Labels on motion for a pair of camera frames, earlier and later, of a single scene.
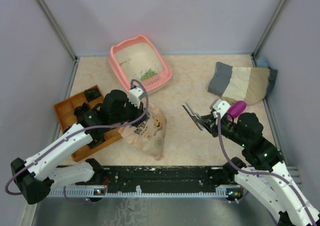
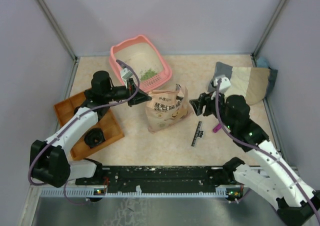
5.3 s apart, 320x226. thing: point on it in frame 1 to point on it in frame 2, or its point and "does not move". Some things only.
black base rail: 158,178 does not move
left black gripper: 138,112 to 141,97
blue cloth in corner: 262,62 does not move
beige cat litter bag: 147,134 to 164,109
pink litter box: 137,59 does not move
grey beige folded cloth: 248,84 does not move
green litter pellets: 149,73 does not move
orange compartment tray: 65,112 does not move
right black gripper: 211,123 to 206,100
